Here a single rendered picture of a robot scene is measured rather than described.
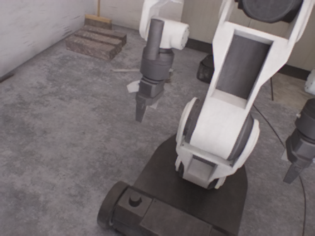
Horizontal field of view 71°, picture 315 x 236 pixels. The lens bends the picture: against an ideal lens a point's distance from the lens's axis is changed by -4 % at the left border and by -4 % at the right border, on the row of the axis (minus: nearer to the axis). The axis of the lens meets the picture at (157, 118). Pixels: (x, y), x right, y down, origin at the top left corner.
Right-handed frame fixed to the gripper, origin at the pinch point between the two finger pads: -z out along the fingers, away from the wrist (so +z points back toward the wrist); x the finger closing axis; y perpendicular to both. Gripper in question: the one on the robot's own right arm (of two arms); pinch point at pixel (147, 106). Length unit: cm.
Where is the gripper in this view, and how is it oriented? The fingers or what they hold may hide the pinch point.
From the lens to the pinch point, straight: 72.6
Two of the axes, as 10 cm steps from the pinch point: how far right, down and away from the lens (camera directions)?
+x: -3.9, 4.2, -8.2
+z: 2.0, -8.3, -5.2
